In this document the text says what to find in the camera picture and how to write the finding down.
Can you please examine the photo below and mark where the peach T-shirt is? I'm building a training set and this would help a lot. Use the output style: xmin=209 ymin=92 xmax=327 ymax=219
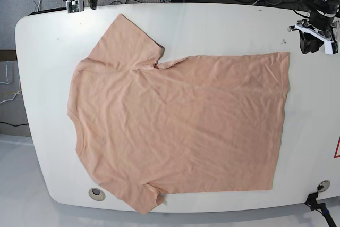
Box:
xmin=67 ymin=15 xmax=290 ymax=214

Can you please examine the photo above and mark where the red warning sticker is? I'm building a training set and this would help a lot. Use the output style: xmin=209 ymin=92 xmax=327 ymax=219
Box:
xmin=334 ymin=138 xmax=340 ymax=158

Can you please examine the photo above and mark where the right table grommet hole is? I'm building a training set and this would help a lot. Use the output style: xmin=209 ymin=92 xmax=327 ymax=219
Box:
xmin=317 ymin=180 xmax=330 ymax=193

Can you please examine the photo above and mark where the table grommet hole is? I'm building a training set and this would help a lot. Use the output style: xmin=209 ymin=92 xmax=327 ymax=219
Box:
xmin=88 ymin=188 xmax=106 ymax=201
xmin=317 ymin=180 xmax=330 ymax=193

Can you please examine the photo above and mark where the left table grommet hole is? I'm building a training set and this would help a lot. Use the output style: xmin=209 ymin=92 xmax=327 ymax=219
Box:
xmin=88 ymin=188 xmax=106 ymax=201

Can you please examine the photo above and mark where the yellow cable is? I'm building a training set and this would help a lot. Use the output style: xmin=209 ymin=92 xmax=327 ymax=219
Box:
xmin=0 ymin=78 xmax=22 ymax=100

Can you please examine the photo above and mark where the white cable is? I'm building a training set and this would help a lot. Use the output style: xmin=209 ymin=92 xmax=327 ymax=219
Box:
xmin=0 ymin=61 xmax=22 ymax=104

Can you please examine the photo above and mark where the black clamp with cable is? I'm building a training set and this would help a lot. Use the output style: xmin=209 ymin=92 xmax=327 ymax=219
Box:
xmin=304 ymin=192 xmax=337 ymax=227

